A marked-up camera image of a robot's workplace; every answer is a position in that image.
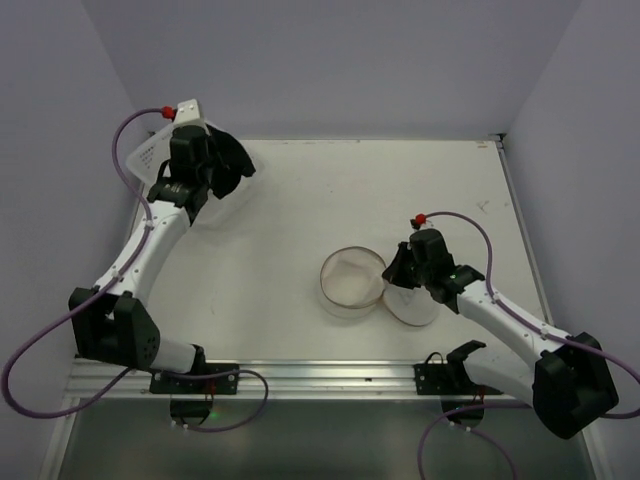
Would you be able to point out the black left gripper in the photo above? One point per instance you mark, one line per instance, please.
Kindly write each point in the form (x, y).
(216, 163)

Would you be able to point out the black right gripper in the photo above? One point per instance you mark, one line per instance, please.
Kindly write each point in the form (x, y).
(405, 266)

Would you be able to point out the black garment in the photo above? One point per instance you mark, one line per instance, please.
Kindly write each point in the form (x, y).
(229, 163)

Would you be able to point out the round white mesh laundry bag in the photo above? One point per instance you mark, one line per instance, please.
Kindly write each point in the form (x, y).
(351, 286)

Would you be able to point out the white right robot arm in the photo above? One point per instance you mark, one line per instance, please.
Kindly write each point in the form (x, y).
(564, 378)

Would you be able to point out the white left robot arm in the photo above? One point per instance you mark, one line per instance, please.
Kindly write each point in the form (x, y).
(110, 321)

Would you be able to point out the white plastic basket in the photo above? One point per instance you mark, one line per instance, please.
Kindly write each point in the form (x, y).
(145, 161)

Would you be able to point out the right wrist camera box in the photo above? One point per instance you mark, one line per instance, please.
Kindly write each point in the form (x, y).
(421, 222)

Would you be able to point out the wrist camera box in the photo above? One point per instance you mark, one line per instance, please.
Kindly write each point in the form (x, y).
(189, 113)
(421, 222)

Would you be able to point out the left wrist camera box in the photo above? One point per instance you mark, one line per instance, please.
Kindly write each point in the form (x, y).
(189, 113)

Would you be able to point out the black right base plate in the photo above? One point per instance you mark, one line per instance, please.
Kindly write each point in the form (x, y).
(446, 380)

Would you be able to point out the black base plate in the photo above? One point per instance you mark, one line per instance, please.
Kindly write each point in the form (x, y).
(446, 380)
(215, 379)

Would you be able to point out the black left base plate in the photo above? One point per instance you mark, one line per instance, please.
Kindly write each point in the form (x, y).
(215, 379)

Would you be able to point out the aluminium mounting rail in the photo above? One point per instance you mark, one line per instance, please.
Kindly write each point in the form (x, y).
(348, 380)

